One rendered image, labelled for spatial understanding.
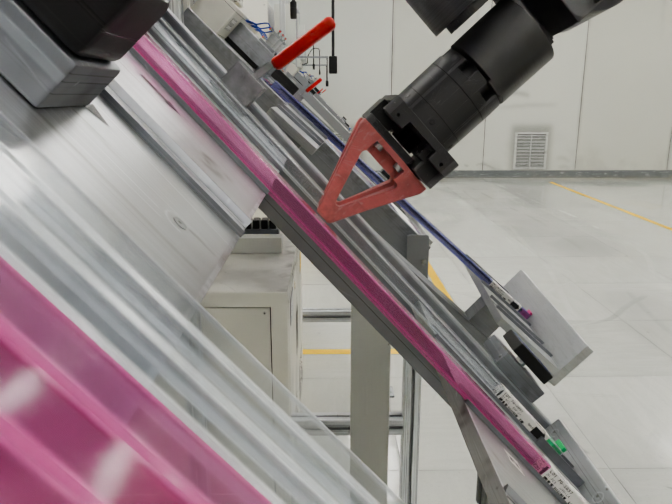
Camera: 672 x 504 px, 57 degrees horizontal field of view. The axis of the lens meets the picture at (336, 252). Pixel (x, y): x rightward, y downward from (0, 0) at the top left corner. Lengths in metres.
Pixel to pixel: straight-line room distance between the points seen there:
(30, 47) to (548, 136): 8.33
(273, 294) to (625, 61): 7.72
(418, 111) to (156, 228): 0.29
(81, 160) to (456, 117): 0.32
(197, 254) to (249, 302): 1.21
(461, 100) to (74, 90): 0.30
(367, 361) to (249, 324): 0.54
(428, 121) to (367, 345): 0.53
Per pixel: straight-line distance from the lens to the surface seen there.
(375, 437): 1.00
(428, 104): 0.45
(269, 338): 1.44
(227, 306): 1.42
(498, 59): 0.46
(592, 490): 0.60
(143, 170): 0.22
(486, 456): 0.36
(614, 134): 8.79
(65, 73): 0.19
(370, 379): 0.95
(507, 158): 8.34
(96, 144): 0.21
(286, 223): 0.57
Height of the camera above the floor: 1.05
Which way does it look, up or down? 14 degrees down
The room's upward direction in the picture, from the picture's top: straight up
